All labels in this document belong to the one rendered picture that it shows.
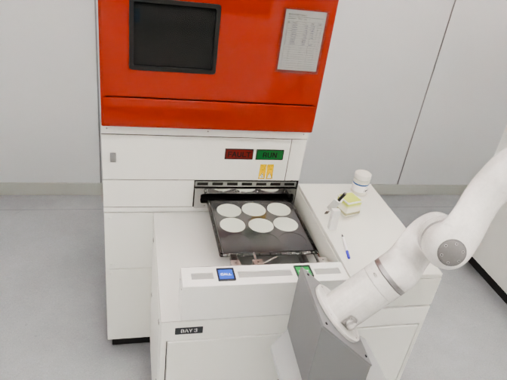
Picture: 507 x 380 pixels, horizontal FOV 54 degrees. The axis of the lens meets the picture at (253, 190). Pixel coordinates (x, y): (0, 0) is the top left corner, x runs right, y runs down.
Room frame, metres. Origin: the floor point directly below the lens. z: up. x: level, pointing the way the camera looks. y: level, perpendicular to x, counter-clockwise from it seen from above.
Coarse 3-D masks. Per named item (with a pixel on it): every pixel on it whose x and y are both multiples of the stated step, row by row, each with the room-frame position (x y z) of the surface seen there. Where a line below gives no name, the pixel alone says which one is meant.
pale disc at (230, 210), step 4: (224, 204) 1.73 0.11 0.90; (228, 204) 1.73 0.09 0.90; (232, 204) 1.73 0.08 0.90; (220, 208) 1.69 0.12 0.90; (224, 208) 1.70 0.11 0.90; (228, 208) 1.70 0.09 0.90; (232, 208) 1.70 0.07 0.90; (236, 208) 1.71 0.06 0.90; (220, 212) 1.66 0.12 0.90; (224, 212) 1.67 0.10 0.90; (228, 212) 1.67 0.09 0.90; (232, 212) 1.68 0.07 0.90; (236, 212) 1.68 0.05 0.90; (240, 212) 1.68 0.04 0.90; (228, 216) 1.64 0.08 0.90; (232, 216) 1.64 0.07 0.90
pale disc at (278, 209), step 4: (272, 204) 1.78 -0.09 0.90; (276, 204) 1.79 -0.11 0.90; (280, 204) 1.79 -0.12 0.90; (284, 204) 1.80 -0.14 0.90; (268, 208) 1.75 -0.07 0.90; (272, 208) 1.75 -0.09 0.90; (276, 208) 1.76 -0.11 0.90; (280, 208) 1.76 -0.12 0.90; (284, 208) 1.77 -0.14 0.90; (288, 208) 1.77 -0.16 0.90; (272, 212) 1.72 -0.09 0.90; (276, 212) 1.73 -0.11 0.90; (280, 212) 1.73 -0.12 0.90; (284, 212) 1.74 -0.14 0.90; (288, 212) 1.74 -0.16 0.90
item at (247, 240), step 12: (216, 204) 1.72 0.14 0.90; (240, 204) 1.74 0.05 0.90; (264, 204) 1.77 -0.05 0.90; (288, 204) 1.80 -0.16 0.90; (216, 216) 1.63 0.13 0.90; (240, 216) 1.65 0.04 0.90; (252, 216) 1.67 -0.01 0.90; (264, 216) 1.68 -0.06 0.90; (276, 216) 1.69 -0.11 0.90; (288, 216) 1.71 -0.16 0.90; (276, 228) 1.61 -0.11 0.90; (300, 228) 1.63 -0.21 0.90; (228, 240) 1.49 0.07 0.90; (240, 240) 1.50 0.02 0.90; (252, 240) 1.51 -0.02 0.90; (264, 240) 1.52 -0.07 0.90; (276, 240) 1.53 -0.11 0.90; (288, 240) 1.54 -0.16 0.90; (300, 240) 1.55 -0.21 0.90; (228, 252) 1.41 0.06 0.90; (240, 252) 1.42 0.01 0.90; (252, 252) 1.44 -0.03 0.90
